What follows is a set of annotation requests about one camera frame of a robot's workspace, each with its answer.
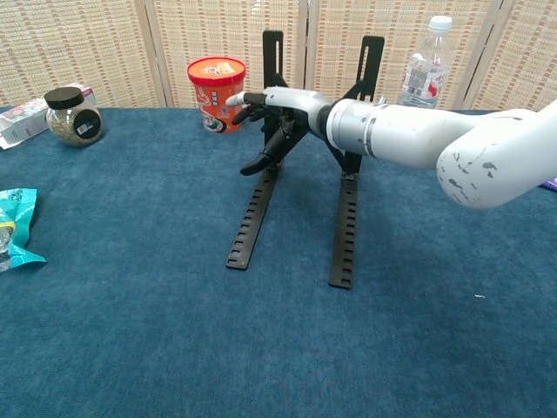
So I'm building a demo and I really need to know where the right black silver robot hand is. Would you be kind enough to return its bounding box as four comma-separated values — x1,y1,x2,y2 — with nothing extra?
225,85,336,177

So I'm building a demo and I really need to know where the black folding laptop stand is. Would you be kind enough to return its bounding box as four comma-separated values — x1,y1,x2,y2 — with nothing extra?
225,29,386,290

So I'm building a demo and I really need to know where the woven bamboo screen panel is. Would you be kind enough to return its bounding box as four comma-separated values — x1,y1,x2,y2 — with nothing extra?
304,0,506,111
0,0,169,109
452,0,557,112
143,0,311,110

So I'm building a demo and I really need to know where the red instant noodle cup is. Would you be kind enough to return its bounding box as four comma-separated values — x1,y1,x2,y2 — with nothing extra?
186,57,247,135

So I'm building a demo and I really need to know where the clear plastic water bottle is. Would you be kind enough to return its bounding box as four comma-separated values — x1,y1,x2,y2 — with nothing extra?
398,15,453,110

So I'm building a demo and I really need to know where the glass jar with black lid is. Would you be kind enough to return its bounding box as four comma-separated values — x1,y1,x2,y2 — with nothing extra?
44,86,104,148

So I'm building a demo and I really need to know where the floral print carton box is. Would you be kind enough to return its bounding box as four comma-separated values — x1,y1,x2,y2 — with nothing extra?
0,82,96,152

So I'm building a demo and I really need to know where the teal snack bag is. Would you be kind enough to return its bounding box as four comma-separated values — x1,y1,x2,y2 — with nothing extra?
0,186,48,273

